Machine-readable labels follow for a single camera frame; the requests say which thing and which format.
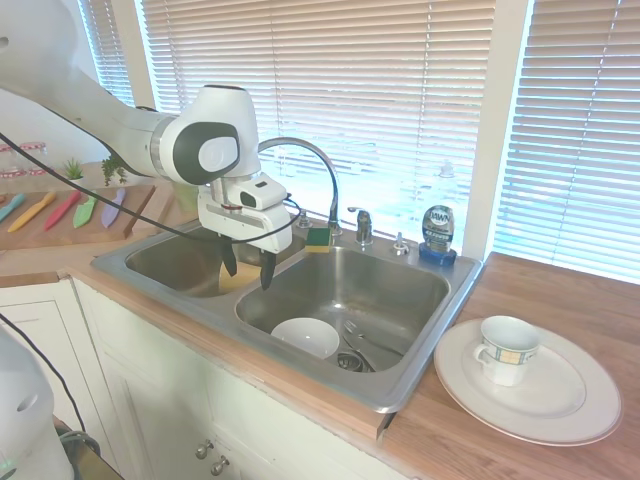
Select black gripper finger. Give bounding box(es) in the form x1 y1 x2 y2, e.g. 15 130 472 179
259 249 277 292
218 233 238 278

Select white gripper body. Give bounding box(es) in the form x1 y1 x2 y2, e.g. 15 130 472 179
197 172 294 254

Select yellow green sponge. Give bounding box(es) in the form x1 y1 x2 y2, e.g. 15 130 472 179
305 226 336 255

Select white bowl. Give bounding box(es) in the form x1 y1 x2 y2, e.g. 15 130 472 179
269 316 342 360

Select wooden board under pot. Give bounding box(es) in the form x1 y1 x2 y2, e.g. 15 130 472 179
127 183 200 235

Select metal fork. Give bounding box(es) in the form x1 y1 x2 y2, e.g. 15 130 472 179
342 319 404 359

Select stainless steel double sink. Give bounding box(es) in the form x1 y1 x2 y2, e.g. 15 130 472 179
90 211 486 416

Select metal drain strainer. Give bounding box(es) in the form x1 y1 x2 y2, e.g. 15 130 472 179
336 351 377 374

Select purple knife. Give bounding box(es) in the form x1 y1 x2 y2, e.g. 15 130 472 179
100 187 127 230

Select small leafy potted plant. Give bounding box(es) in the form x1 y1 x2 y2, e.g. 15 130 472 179
100 151 129 189

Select white kitchen cabinet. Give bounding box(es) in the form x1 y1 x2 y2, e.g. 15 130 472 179
0 276 404 480

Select green knife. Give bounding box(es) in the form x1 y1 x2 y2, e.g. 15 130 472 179
72 194 99 230

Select red knife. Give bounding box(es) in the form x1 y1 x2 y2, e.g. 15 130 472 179
43 190 82 233

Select blue Dawn dish soap bottle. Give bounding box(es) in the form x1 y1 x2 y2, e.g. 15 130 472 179
417 203 459 268

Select small spiky potted plant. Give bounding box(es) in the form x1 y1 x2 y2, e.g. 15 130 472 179
61 156 87 183

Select wide white window blind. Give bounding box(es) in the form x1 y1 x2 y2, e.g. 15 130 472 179
141 0 497 242

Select yellow knife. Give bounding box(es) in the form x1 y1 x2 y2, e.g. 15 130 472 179
6 190 58 234

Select teal knife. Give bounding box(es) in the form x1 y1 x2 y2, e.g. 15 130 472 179
0 193 27 224

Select narrow white window blind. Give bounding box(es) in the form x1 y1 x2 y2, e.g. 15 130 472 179
78 0 137 107

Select white patterned cup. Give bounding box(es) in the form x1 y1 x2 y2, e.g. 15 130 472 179
471 314 543 388

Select white dinner plate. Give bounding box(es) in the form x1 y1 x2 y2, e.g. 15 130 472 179
432 317 624 448

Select tall white window blind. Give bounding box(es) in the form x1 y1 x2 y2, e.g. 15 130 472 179
491 0 640 287

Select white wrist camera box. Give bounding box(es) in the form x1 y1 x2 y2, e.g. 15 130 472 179
237 173 290 212

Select black base cable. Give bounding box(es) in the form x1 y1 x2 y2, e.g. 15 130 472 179
0 312 87 432

